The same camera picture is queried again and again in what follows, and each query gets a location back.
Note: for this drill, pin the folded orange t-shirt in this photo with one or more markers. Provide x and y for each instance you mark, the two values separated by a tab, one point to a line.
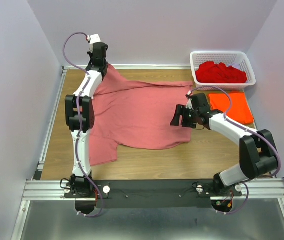
239	111

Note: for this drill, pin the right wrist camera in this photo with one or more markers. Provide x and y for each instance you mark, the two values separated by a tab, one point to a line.
189	101

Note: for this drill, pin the pink t-shirt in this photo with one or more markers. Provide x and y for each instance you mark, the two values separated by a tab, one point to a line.
135	114

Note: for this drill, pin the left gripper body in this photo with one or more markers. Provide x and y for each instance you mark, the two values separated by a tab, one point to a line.
90	55

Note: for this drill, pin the white plastic laundry basket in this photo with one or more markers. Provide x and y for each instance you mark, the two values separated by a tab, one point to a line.
226	57

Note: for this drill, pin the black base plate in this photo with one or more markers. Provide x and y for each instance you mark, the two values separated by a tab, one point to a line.
137	194

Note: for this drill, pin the red t-shirt in basket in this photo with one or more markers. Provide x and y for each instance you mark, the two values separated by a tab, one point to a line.
219	73

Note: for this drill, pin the aluminium front rail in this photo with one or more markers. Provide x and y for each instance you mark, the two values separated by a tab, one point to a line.
49	190

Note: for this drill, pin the lavender garment in basket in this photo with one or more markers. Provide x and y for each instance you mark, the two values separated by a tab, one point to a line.
236	66

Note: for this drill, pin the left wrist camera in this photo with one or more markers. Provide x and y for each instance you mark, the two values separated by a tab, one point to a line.
92	39

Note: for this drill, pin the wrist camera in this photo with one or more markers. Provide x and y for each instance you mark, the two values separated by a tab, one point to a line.
92	39
189	101

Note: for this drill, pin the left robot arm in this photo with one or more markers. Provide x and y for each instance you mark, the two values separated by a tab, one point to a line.
79	117

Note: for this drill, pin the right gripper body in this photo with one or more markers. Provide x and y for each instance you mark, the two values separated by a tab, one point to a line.
189	117

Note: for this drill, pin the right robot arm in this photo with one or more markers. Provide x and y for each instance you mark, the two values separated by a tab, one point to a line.
257	151

